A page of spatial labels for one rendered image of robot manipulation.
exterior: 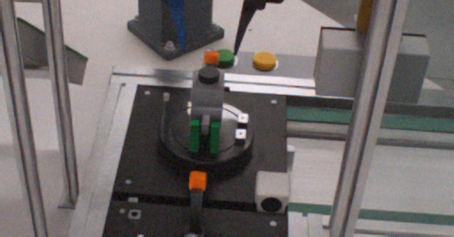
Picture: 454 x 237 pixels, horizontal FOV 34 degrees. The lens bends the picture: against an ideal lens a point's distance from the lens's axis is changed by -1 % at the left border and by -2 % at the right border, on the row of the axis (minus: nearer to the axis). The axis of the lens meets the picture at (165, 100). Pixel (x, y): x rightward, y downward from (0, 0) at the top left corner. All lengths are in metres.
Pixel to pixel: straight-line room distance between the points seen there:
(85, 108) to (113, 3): 0.36
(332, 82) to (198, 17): 0.62
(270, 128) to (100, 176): 0.27
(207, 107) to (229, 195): 0.12
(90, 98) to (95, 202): 0.36
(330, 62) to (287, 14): 0.76
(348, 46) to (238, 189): 0.29
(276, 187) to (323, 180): 0.14
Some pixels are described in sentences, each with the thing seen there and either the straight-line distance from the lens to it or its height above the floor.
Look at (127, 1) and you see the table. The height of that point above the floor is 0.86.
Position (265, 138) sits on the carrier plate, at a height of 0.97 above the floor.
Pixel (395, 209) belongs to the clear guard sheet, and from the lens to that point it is 0.99.
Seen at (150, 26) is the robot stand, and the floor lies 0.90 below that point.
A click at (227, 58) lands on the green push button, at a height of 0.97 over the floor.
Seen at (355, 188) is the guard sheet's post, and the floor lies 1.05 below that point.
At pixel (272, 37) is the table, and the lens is 1.53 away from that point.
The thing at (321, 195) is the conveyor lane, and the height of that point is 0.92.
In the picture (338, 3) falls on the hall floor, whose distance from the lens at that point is 3.36.
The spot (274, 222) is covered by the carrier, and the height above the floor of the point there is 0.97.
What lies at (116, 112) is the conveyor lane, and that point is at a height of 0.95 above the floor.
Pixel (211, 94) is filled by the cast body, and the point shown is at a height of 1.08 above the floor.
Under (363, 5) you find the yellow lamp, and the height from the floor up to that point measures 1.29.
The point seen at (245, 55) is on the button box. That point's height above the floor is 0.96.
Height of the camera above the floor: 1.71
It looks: 39 degrees down
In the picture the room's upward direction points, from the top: straight up
